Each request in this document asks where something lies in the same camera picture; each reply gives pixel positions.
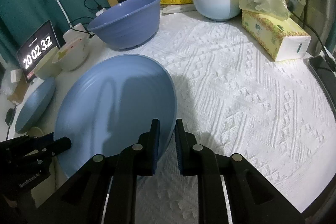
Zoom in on large blue plate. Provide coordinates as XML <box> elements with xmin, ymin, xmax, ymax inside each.
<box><xmin>54</xmin><ymin>54</ymin><xmax>177</xmax><ymax>178</ymax></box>

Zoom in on cream ceramic bowl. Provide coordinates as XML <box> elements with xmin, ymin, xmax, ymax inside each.
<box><xmin>33</xmin><ymin>47</ymin><xmax>62</xmax><ymax>80</ymax></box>

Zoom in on small blue plate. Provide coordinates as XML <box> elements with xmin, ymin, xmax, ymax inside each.
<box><xmin>15</xmin><ymin>77</ymin><xmax>56</xmax><ymax>134</ymax></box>

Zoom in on pink strawberry ceramic bowl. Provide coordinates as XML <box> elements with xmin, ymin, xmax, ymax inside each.
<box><xmin>52</xmin><ymin>38</ymin><xmax>89</xmax><ymax>72</ymax></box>

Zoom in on tablet showing clock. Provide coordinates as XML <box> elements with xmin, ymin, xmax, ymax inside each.
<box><xmin>17</xmin><ymin>20</ymin><xmax>59</xmax><ymax>84</ymax></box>

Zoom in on white textured table cloth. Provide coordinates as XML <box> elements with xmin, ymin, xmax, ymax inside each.
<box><xmin>42</xmin><ymin>11</ymin><xmax>335</xmax><ymax>221</ymax></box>

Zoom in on blue plastic bowl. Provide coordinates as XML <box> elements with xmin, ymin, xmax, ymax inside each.
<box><xmin>87</xmin><ymin>0</ymin><xmax>161</xmax><ymax>50</ymax></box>

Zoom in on white phone charger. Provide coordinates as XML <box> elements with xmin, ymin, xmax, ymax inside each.
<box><xmin>95</xmin><ymin>7</ymin><xmax>108</xmax><ymax>16</ymax></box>

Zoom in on light blue steel bowl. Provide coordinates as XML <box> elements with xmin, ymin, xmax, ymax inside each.
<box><xmin>193</xmin><ymin>0</ymin><xmax>240</xmax><ymax>22</ymax></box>

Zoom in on yellow tissue pack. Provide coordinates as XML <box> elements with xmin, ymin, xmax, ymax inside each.
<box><xmin>239</xmin><ymin>0</ymin><xmax>311</xmax><ymax>61</ymax></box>

